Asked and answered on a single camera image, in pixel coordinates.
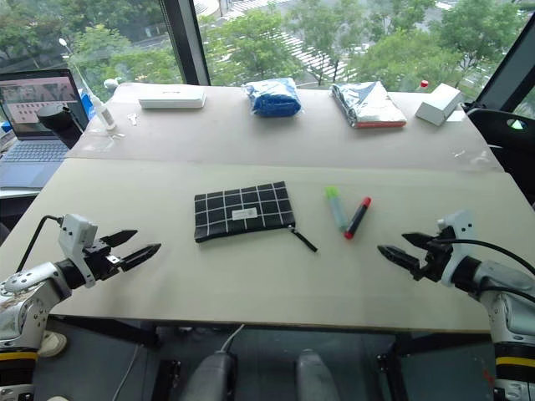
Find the flat white box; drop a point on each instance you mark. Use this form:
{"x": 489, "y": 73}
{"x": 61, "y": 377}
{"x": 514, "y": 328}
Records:
{"x": 172, "y": 100}

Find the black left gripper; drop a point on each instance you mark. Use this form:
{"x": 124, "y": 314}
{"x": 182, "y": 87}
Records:
{"x": 100, "y": 261}

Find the white shoe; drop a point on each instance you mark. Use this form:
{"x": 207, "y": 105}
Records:
{"x": 52, "y": 343}

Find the black white grid pencil case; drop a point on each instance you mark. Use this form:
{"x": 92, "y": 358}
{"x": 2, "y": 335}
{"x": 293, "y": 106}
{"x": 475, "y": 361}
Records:
{"x": 240, "y": 211}

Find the black window frame pillar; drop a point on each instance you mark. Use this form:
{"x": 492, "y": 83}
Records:
{"x": 186, "y": 42}

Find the silver foil package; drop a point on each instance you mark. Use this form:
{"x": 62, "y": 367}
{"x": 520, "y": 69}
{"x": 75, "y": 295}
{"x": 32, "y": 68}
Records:
{"x": 368, "y": 104}

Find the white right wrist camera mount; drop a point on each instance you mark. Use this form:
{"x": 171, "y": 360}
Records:
{"x": 457, "y": 227}

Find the green highlighter pen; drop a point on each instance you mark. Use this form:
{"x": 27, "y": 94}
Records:
{"x": 336, "y": 209}

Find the black red marker pen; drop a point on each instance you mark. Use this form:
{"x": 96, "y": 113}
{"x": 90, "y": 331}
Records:
{"x": 357, "y": 218}

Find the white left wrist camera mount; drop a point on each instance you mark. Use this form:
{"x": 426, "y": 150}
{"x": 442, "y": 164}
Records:
{"x": 73, "y": 231}

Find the blue plastic bag package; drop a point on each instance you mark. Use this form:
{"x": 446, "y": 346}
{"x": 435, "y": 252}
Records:
{"x": 273, "y": 99}

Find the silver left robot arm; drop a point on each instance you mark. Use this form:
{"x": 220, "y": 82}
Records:
{"x": 25, "y": 301}

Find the black table leg frame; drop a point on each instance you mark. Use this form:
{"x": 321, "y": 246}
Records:
{"x": 108, "y": 332}
{"x": 418, "y": 355}

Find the dark rounded grey shape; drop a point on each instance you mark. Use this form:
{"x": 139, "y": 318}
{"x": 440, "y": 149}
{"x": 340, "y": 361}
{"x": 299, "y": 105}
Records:
{"x": 315, "y": 376}
{"x": 211, "y": 376}

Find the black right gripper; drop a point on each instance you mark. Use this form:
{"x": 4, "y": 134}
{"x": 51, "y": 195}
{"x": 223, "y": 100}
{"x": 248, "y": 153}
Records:
{"x": 436, "y": 261}

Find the laptop computer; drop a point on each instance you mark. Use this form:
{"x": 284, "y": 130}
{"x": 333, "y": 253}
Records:
{"x": 29, "y": 142}

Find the black slanted window frame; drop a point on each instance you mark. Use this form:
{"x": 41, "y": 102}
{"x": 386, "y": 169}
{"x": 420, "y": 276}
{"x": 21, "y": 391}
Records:
{"x": 507, "y": 58}

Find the small white cardboard box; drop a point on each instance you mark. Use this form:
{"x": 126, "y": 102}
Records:
{"x": 436, "y": 106}

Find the white tube bottle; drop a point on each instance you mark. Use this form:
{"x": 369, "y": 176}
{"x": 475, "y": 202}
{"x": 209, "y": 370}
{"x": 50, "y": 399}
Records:
{"x": 104, "y": 115}

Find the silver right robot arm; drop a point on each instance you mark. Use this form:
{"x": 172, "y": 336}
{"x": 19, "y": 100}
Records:
{"x": 505, "y": 301}

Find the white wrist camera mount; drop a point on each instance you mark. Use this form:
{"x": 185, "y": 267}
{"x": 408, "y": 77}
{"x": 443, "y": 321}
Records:
{"x": 457, "y": 227}
{"x": 73, "y": 231}

